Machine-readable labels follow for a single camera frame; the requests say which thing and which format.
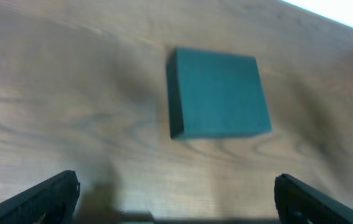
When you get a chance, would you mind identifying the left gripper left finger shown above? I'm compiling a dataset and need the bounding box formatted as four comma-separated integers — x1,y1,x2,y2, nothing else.
0,170,80,224

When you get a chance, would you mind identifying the black gift box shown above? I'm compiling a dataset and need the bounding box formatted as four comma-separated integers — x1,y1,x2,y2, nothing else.
166,47,272,139

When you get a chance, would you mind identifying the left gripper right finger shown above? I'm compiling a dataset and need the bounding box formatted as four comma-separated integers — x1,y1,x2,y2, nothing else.
274,174,353,224

